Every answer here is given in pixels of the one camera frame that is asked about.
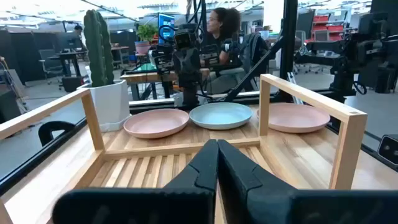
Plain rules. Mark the shelf with red bins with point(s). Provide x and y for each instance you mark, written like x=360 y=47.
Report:
x=326 y=28

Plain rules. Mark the black desk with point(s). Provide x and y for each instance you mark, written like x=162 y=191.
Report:
x=70 y=55

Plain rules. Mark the black cabinet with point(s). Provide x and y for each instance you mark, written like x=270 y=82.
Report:
x=9 y=105

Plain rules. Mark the black box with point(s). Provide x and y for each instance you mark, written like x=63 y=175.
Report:
x=72 y=84

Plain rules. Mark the black table edge rail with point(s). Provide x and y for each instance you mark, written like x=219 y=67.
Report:
x=149 y=104
x=31 y=165
x=368 y=151

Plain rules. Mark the black table-level camera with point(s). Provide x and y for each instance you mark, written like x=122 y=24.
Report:
x=388 y=149

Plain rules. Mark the dark office chair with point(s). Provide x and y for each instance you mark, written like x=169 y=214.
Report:
x=256 y=49

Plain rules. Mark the tall green cactus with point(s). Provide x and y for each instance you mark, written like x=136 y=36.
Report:
x=96 y=46

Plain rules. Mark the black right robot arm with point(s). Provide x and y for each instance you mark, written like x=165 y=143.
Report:
x=161 y=60

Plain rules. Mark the green leafy plant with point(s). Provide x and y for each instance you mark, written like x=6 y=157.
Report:
x=146 y=32

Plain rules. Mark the light wooden shelf rack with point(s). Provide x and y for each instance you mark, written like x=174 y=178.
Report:
x=140 y=152

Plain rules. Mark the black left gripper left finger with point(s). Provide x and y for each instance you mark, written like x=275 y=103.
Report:
x=192 y=186

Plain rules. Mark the pink plant pot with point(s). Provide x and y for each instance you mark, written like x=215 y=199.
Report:
x=142 y=47

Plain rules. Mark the grey office chair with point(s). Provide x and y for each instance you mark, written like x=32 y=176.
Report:
x=49 y=63

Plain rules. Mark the seated person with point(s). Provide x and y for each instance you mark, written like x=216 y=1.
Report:
x=228 y=23

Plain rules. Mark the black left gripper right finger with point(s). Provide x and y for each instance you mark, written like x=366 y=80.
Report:
x=248 y=193

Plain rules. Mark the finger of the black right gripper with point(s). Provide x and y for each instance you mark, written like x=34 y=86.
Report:
x=194 y=98
x=186 y=98

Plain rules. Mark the wooden desk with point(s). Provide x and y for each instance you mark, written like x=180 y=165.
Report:
x=146 y=77

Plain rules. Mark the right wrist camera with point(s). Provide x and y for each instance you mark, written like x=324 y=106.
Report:
x=184 y=40

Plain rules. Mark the light blue plate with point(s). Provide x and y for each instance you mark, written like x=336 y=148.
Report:
x=220 y=115

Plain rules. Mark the black diagonal frame brace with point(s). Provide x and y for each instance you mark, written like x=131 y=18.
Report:
x=248 y=73

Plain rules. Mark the black background robot station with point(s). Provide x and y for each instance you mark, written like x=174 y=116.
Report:
x=342 y=71

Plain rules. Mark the black rig frame post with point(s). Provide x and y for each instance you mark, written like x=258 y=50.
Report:
x=289 y=37

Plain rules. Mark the distant person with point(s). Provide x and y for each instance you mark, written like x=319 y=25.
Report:
x=78 y=29

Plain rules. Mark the white planter pot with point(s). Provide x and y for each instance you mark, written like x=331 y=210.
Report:
x=112 y=102

